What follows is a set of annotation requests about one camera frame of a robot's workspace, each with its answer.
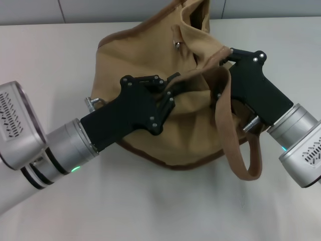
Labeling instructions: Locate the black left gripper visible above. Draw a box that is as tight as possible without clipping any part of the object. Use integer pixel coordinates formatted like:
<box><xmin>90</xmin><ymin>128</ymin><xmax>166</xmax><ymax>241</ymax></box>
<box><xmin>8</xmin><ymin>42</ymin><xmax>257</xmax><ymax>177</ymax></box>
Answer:
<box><xmin>80</xmin><ymin>72</ymin><xmax>182</xmax><ymax>153</ymax></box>

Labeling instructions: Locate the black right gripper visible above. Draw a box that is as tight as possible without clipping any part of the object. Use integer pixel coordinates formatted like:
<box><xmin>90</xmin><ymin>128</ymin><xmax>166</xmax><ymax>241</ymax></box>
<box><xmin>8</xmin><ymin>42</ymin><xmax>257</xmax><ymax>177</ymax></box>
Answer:
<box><xmin>220</xmin><ymin>48</ymin><xmax>294</xmax><ymax>126</ymax></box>

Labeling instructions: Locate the khaki canvas food bag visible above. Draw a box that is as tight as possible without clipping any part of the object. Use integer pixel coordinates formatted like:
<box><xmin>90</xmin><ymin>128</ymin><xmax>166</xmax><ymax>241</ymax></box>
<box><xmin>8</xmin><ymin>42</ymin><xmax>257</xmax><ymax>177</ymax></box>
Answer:
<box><xmin>90</xmin><ymin>0</ymin><xmax>263</xmax><ymax>182</ymax></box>

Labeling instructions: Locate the left gripper cable plug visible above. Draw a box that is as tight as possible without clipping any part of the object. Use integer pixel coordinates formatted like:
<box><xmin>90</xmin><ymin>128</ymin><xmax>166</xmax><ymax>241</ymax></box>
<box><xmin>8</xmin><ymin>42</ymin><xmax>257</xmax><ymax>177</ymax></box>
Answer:
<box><xmin>84</xmin><ymin>96</ymin><xmax>105</xmax><ymax>112</ymax></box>

